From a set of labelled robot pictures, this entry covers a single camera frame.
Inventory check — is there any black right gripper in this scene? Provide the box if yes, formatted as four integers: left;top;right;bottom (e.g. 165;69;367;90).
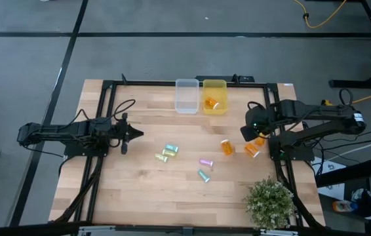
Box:
239;104;273;142

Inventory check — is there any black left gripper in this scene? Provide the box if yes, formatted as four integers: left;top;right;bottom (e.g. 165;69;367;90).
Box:
115;113;145;155

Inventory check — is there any yellow plastic bin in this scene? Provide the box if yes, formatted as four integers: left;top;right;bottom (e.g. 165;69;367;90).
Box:
202;79;229;115

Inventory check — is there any clear plastic bin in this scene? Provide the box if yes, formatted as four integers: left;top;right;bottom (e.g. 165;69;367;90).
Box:
174;78;201;115

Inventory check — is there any small green potted plant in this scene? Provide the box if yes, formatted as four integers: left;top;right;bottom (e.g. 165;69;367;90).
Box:
243;176;296;231

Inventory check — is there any white printed floor sheet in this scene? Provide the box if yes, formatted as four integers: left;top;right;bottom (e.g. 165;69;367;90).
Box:
313;156;345;201

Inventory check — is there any black floor beam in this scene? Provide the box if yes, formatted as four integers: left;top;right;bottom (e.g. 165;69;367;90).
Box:
315;156;371;188

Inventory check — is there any orange drink bottle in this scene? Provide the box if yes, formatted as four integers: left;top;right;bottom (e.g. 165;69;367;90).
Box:
332;200;359;212

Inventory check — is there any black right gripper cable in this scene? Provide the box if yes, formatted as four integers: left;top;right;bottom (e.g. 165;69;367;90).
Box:
246;100;267;111

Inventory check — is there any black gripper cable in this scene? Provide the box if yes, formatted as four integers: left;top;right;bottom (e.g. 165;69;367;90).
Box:
246;100;267;111
111;98;137;123

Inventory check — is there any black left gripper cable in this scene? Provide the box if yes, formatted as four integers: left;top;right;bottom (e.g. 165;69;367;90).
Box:
111;98;137;123

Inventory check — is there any black aluminium table frame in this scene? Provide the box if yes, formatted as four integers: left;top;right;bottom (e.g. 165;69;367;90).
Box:
52;78;326;230

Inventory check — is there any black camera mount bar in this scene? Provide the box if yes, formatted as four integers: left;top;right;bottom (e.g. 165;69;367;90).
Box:
194;73;256;83

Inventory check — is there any white cable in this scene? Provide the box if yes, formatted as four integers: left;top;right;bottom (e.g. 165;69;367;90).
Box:
322;132;371;163

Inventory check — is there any yellow extension cable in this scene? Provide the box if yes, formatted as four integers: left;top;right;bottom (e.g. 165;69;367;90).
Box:
292;0;348;30
321;94;371;106

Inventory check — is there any black rail with silver brackets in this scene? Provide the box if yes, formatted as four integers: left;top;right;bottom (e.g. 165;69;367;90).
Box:
0;222;371;236

